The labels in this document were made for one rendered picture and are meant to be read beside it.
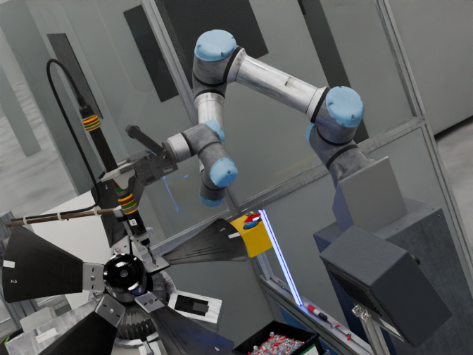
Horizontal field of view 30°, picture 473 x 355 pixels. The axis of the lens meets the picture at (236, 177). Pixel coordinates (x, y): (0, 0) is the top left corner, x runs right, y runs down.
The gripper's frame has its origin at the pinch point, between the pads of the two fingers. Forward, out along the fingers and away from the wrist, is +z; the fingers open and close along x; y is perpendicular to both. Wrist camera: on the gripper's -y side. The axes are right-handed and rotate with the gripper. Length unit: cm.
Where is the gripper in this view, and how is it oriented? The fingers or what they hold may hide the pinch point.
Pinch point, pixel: (103, 175)
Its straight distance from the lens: 242.4
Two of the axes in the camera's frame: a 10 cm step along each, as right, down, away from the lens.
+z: -8.8, 4.2, -2.3
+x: -3.2, -1.6, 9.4
